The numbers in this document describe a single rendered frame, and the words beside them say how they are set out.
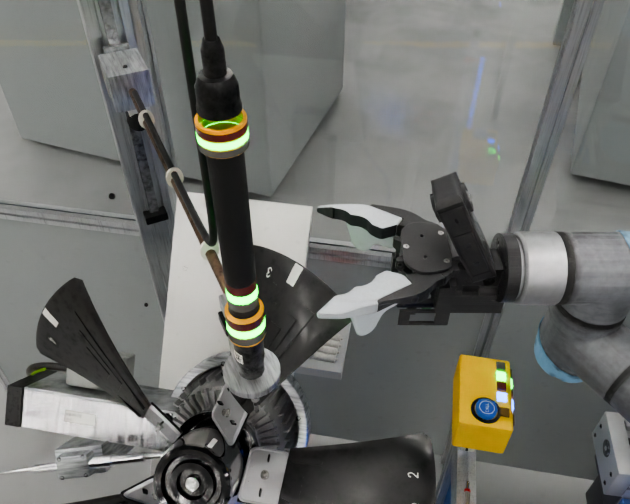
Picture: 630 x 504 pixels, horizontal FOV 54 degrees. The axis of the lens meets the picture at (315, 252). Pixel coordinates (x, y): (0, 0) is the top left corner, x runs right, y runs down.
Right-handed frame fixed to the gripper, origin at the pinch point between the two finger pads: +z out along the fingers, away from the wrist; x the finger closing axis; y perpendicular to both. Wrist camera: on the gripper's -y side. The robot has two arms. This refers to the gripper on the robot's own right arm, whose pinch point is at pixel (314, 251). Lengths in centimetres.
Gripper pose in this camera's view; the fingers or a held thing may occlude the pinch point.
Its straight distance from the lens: 61.5
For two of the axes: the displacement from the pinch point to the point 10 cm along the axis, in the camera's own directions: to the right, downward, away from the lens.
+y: 0.0, 7.2, 7.0
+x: 0.1, -7.0, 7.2
